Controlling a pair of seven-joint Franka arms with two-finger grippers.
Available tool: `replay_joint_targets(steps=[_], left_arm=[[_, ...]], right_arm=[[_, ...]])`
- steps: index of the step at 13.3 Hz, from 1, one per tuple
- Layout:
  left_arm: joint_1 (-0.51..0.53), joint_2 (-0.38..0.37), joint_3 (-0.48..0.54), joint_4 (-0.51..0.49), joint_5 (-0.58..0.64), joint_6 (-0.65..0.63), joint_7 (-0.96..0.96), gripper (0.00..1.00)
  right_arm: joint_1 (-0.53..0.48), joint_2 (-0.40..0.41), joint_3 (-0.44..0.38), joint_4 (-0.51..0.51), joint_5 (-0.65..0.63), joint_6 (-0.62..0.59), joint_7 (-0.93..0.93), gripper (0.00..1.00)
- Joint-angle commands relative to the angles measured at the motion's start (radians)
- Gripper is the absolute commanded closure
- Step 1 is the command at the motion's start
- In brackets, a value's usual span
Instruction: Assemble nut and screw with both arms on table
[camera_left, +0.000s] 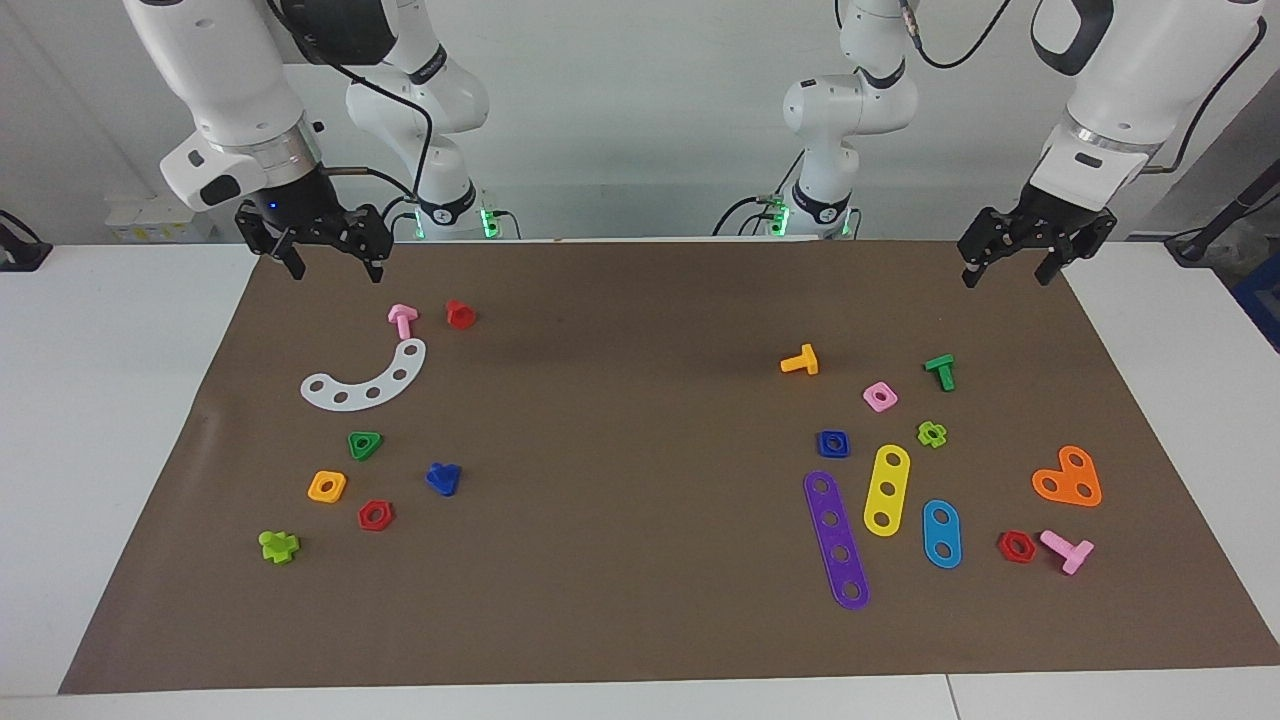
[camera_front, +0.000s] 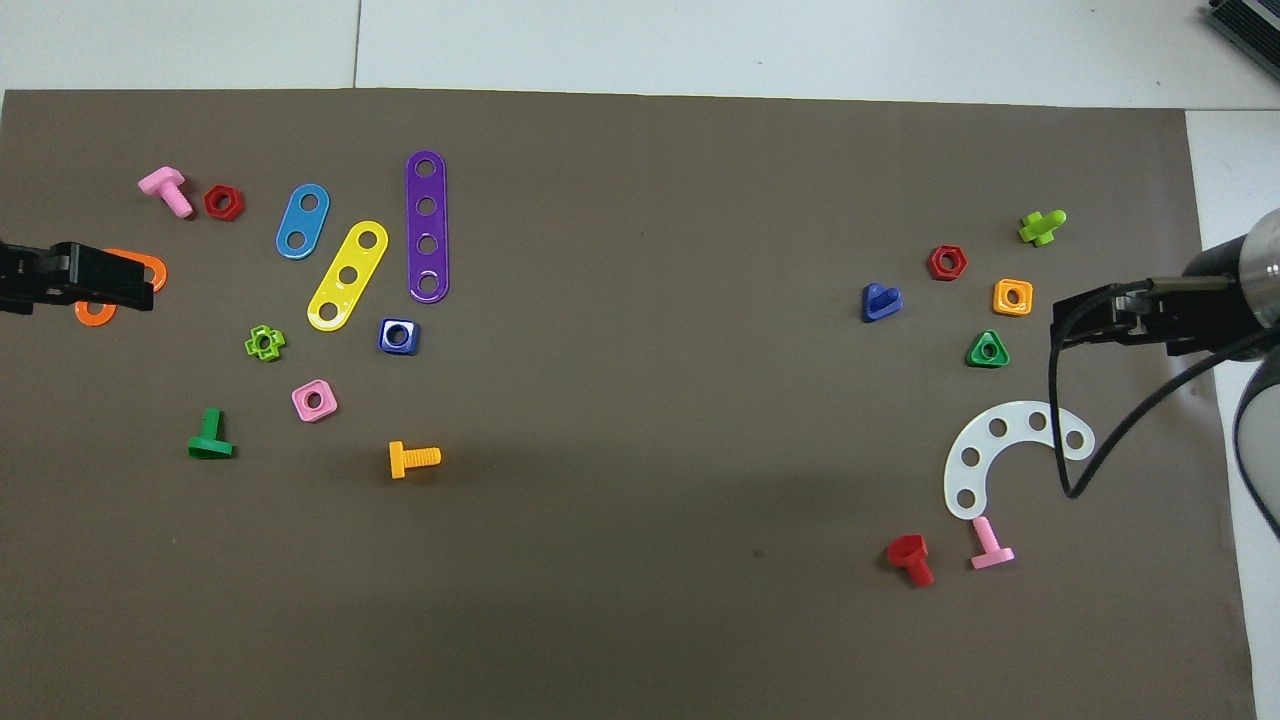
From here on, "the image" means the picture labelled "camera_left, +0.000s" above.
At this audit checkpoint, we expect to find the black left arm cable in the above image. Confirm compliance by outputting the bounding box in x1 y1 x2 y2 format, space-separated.
898 0 1013 71

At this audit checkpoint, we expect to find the yellow three-hole strip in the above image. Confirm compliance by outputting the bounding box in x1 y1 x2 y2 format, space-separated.
863 444 912 538

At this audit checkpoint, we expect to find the purple four-hole strip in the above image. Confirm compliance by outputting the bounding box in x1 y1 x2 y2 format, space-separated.
803 470 871 611

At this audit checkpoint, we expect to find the orange heart plate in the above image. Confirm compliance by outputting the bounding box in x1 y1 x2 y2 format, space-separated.
1031 445 1103 508

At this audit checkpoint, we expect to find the brown table mat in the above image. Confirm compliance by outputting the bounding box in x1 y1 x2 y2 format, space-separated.
58 238 1280 695

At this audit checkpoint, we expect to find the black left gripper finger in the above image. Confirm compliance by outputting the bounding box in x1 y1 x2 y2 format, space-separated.
957 208 1021 289
1035 232 1096 288

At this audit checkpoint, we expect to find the blue two-hole strip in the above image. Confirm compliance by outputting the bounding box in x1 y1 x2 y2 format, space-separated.
921 499 963 570

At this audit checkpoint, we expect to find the black device with cable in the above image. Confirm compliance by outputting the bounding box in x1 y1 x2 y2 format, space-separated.
0 210 53 273

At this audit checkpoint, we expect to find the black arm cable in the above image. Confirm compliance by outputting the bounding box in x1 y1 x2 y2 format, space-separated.
898 0 1013 71
265 0 436 216

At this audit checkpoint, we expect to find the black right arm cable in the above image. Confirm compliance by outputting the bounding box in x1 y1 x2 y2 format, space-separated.
265 0 436 216

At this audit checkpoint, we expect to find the white curved perforated plate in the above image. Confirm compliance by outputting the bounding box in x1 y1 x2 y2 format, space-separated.
300 338 428 412

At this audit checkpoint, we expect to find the blue crate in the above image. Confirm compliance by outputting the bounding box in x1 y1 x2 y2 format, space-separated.
1232 255 1280 351

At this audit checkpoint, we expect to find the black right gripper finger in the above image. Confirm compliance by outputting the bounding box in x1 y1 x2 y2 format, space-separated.
236 203 306 281
335 205 391 283

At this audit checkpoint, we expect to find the black tripod leg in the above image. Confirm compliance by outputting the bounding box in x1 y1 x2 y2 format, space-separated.
1165 160 1280 266

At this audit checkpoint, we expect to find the black base cable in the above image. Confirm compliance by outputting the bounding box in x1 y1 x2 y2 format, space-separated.
712 193 793 238
378 192 423 242

